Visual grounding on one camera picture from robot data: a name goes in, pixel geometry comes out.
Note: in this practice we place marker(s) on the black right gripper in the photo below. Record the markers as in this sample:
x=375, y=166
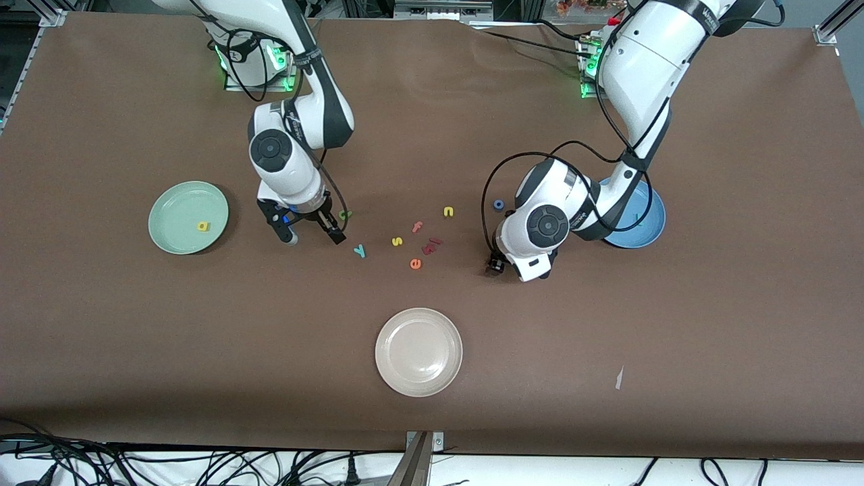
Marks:
x=314, y=219

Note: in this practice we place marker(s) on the teal foam letter y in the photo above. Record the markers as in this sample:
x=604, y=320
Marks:
x=360, y=251

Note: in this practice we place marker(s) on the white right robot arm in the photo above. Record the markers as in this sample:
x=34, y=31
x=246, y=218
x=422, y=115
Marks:
x=283, y=155

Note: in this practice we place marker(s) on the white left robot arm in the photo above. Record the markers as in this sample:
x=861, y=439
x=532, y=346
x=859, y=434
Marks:
x=641, y=61

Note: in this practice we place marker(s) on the beige plate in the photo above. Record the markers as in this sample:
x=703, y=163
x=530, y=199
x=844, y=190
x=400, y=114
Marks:
x=418, y=352

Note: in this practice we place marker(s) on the brown table cover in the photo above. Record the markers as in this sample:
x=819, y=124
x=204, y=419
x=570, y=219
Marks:
x=607, y=324

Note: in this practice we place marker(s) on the blue plate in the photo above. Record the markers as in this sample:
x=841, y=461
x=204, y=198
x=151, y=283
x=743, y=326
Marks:
x=648, y=229

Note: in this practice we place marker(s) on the green plate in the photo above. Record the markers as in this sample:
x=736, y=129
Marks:
x=175, y=223

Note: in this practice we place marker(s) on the small white paper scrap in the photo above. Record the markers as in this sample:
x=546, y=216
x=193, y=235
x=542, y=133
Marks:
x=619, y=378

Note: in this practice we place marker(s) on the grey metal beam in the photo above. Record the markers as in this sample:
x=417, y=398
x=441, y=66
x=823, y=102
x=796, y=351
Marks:
x=412, y=469

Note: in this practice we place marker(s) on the black power plug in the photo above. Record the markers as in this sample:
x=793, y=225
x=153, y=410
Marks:
x=351, y=467

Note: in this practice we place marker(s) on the grey power strip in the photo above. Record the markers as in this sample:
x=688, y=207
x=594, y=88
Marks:
x=442, y=10

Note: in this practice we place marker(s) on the orange flowers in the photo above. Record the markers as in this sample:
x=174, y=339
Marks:
x=580, y=5

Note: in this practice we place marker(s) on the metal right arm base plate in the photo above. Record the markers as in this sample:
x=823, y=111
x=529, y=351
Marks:
x=292, y=74

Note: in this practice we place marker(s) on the silver table edge bracket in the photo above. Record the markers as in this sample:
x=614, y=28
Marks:
x=437, y=440

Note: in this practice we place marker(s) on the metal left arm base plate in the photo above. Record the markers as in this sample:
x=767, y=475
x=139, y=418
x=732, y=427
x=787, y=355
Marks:
x=584, y=88

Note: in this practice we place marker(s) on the aluminium frame profile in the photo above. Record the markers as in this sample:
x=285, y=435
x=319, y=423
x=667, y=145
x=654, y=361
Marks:
x=52, y=15
x=829, y=30

